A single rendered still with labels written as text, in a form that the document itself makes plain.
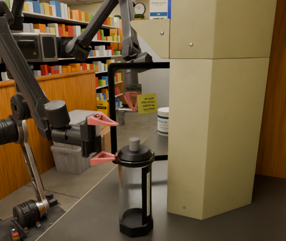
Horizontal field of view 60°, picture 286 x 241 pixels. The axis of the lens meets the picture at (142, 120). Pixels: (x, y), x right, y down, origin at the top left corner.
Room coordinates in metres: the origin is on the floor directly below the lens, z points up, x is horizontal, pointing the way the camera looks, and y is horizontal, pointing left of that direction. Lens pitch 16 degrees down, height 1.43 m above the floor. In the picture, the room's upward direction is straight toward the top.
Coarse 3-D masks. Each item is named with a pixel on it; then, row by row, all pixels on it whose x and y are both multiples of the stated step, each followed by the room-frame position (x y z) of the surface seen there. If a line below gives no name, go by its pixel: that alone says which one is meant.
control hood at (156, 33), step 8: (136, 24) 0.71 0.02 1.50; (144, 24) 0.70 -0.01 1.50; (152, 24) 0.70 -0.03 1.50; (160, 24) 0.69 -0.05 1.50; (168, 24) 0.68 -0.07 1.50; (144, 32) 0.70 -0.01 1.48; (152, 32) 0.70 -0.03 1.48; (160, 32) 0.69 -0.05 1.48; (168, 32) 0.68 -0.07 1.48; (144, 40) 0.71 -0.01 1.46; (152, 40) 0.70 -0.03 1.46; (160, 40) 0.69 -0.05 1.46; (168, 40) 0.68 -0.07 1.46; (152, 48) 0.70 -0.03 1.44; (160, 48) 0.69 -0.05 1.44; (168, 48) 0.68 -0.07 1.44; (160, 56) 0.69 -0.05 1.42; (168, 56) 0.68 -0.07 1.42
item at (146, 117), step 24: (120, 72) 0.93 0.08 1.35; (144, 72) 0.94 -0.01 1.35; (168, 72) 0.95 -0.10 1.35; (120, 96) 0.92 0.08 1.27; (144, 96) 0.94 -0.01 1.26; (168, 96) 0.95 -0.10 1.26; (144, 120) 0.94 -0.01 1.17; (168, 120) 0.96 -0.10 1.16; (120, 144) 0.92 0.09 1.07; (144, 144) 0.94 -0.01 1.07
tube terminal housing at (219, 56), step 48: (192, 0) 0.66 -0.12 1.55; (240, 0) 0.67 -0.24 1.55; (192, 48) 0.66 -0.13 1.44; (240, 48) 0.67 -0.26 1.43; (192, 96) 0.65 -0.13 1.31; (240, 96) 0.68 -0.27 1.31; (192, 144) 0.65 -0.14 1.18; (240, 144) 0.69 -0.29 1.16; (192, 192) 0.65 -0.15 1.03; (240, 192) 0.70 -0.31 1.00
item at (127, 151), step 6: (132, 138) 0.62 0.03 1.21; (138, 138) 0.62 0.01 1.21; (132, 144) 0.60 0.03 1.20; (138, 144) 0.61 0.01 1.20; (120, 150) 0.61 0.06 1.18; (126, 150) 0.61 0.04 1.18; (132, 150) 0.60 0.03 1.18; (138, 150) 0.61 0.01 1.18; (144, 150) 0.61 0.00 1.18; (120, 156) 0.59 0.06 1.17; (126, 156) 0.58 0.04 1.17; (132, 156) 0.58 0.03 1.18; (138, 156) 0.58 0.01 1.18; (144, 156) 0.58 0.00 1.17
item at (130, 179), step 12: (120, 168) 0.59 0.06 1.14; (132, 168) 0.57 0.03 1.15; (120, 180) 0.59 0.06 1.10; (132, 180) 0.57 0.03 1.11; (120, 192) 0.59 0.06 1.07; (132, 192) 0.57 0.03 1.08; (120, 204) 0.59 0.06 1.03; (132, 204) 0.57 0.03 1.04; (120, 216) 0.60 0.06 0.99; (132, 216) 0.57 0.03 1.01
